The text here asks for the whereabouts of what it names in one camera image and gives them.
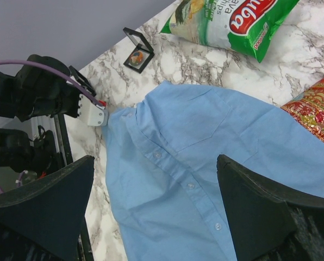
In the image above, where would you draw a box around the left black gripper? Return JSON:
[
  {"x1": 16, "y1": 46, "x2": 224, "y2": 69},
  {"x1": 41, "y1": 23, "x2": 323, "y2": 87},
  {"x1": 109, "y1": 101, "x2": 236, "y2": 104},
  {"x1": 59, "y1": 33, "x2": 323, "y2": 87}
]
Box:
[{"x1": 52, "y1": 89, "x2": 80, "y2": 118}]

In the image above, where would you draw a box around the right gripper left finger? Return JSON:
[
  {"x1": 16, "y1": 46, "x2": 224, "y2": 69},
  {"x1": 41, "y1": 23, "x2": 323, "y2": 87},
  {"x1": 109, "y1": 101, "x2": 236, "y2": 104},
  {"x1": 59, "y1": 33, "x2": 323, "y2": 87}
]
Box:
[{"x1": 0, "y1": 156, "x2": 94, "y2": 260}]

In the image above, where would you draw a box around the black double frame stand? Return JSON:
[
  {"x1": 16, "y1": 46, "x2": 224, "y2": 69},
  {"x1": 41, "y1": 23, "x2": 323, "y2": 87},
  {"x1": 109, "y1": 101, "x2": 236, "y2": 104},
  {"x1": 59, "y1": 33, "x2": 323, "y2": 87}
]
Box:
[{"x1": 68, "y1": 26, "x2": 155, "y2": 96}]

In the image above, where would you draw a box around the green chips bag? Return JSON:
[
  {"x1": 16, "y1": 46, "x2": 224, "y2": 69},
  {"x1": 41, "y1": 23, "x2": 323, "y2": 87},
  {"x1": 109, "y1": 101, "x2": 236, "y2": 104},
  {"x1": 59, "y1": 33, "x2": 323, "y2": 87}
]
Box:
[{"x1": 161, "y1": 0, "x2": 297, "y2": 63}]

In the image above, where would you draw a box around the light blue shirt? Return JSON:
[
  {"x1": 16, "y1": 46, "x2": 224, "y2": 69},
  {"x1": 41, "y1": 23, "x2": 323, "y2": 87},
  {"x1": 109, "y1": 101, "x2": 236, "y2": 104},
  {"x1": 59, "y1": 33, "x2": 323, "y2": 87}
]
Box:
[{"x1": 103, "y1": 82, "x2": 324, "y2": 260}]

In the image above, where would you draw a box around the red candy bag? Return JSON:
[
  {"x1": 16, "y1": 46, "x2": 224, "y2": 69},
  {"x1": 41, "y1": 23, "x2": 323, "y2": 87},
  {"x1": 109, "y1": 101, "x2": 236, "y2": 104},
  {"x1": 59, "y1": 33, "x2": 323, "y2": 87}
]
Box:
[{"x1": 281, "y1": 78, "x2": 324, "y2": 142}]

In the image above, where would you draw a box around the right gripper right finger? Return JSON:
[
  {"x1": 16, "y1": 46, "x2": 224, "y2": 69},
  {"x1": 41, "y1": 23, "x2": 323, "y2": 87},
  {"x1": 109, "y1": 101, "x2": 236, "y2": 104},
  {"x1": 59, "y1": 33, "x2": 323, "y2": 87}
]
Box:
[{"x1": 217, "y1": 154, "x2": 324, "y2": 260}]

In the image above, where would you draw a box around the orange round brooch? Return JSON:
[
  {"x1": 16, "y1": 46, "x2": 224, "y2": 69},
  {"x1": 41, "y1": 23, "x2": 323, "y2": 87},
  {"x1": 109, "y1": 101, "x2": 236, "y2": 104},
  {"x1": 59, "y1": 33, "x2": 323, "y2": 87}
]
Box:
[{"x1": 129, "y1": 51, "x2": 144, "y2": 66}]

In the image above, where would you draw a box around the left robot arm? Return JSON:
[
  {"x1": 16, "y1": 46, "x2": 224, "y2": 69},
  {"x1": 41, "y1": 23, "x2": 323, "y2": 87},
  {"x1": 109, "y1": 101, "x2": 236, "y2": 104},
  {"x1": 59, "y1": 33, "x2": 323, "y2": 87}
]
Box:
[{"x1": 0, "y1": 65, "x2": 80, "y2": 176}]

